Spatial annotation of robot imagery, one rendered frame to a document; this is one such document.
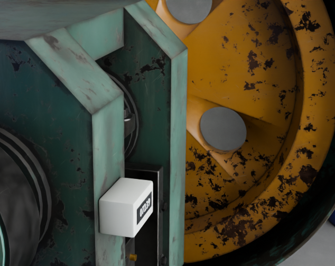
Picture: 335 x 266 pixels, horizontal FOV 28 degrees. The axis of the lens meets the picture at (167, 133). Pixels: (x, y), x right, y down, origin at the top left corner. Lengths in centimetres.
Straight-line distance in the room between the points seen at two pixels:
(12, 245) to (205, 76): 67
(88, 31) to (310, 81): 45
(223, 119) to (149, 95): 338
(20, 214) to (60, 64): 16
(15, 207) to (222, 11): 66
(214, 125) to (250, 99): 316
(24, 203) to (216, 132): 375
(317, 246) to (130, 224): 295
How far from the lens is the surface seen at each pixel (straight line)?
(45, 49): 69
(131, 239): 99
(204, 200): 128
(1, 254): 62
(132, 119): 88
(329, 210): 117
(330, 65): 114
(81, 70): 71
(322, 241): 367
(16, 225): 63
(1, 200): 62
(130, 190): 72
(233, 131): 434
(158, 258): 102
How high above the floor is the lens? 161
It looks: 18 degrees down
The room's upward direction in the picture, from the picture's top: 1 degrees clockwise
